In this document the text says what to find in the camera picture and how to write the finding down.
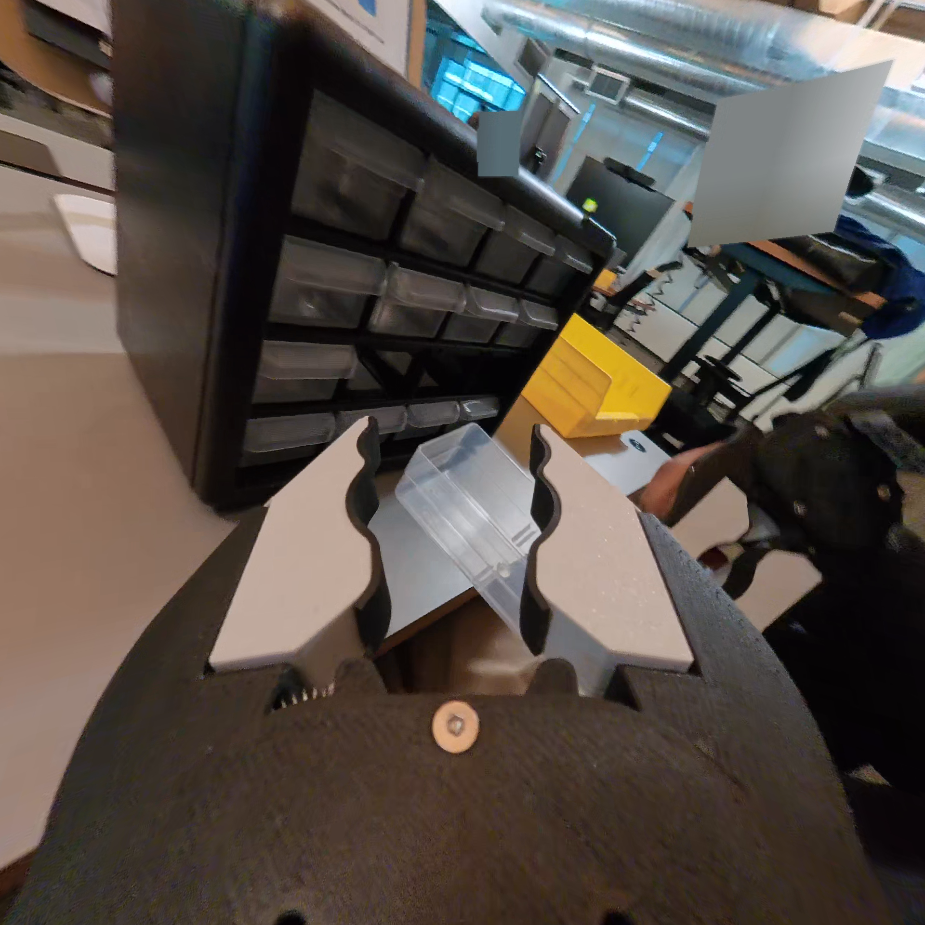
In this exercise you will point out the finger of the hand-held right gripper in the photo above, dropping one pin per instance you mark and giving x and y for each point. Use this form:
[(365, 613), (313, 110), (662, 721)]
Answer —
[(715, 517), (780, 585)]

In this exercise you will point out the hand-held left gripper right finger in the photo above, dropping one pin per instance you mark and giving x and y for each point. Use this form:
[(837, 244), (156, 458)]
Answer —
[(607, 578)]

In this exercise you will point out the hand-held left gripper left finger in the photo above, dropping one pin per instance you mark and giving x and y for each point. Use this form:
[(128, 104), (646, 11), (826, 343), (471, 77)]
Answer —
[(296, 564)]

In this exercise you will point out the clear plastic drawer box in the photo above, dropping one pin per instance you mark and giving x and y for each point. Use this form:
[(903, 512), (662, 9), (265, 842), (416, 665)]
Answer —
[(462, 491)]

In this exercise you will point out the black small-parts drawer cabinet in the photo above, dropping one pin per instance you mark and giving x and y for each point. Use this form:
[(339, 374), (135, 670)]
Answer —
[(181, 289)]

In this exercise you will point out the beige desk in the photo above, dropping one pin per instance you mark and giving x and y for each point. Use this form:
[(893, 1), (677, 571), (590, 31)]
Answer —
[(72, 506)]

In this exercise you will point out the yellow plastic storage bin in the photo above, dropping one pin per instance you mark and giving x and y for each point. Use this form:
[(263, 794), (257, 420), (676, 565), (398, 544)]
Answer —
[(621, 383)]

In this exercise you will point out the table with dark blue legs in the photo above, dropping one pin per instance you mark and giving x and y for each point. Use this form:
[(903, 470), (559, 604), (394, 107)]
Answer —
[(744, 289)]

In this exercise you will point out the set of clear cabinet drawers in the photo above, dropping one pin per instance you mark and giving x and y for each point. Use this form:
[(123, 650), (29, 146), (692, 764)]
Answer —
[(332, 282)]

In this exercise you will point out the black computer monitor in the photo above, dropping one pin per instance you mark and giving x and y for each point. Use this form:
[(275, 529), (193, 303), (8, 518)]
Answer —
[(621, 209)]

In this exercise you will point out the white stand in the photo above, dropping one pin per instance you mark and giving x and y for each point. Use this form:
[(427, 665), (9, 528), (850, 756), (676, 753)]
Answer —
[(90, 231)]

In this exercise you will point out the white instruction poster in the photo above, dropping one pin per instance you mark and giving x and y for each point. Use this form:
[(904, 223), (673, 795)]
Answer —
[(347, 22)]

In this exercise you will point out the white wall vent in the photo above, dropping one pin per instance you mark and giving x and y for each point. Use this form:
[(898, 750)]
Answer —
[(607, 83)]

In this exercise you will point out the wide silver air duct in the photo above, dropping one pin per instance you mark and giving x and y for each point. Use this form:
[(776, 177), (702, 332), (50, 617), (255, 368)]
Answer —
[(650, 36)]

